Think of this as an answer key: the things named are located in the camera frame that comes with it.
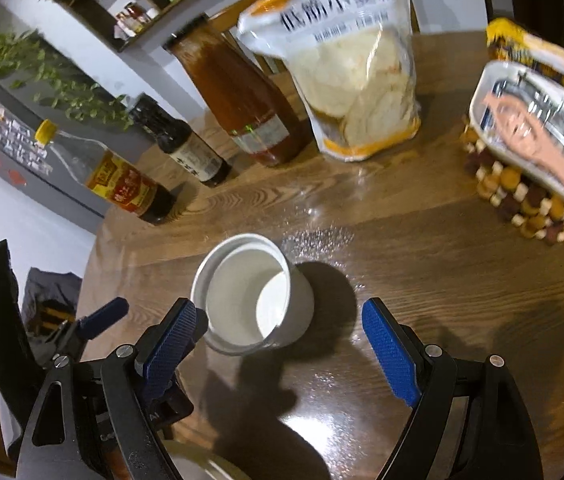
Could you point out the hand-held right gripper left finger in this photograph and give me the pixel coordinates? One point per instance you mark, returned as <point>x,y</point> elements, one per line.
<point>169,345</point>

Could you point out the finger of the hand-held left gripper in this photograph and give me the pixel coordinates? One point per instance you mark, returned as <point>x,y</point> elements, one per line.
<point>104,312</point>

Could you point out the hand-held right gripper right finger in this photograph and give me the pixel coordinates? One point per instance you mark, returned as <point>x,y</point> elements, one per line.
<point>392,355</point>

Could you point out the white ceramic cup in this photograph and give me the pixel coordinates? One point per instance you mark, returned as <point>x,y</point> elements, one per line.
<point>247,295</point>

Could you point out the large grey-white bowl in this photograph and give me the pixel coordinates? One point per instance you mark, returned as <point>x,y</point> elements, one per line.
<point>196,465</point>

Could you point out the wooden chair with slats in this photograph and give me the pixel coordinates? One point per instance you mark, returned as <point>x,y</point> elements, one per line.
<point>49,312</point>

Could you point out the grey refrigerator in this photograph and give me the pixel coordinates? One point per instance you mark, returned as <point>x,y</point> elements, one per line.
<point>61,200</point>

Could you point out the vinegar bottle with yellow cap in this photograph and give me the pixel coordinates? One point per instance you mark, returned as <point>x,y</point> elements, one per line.
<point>116,180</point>

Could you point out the small dark soy sauce bottle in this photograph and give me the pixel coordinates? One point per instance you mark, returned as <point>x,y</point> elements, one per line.
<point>191,155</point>

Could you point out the cluster of fridge magnets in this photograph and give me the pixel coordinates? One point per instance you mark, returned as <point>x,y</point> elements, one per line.
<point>6,130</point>

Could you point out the wooden bead trivet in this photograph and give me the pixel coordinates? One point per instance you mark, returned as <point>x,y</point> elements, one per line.
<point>527,210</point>

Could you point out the red sauce bottle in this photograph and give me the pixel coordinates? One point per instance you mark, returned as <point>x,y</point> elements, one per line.
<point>232,85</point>

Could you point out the white and orange flour bag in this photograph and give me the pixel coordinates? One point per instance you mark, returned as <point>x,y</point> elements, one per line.
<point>352,85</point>

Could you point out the dark wooden wall shelf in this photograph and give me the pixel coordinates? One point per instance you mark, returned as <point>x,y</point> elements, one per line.
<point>131,40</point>

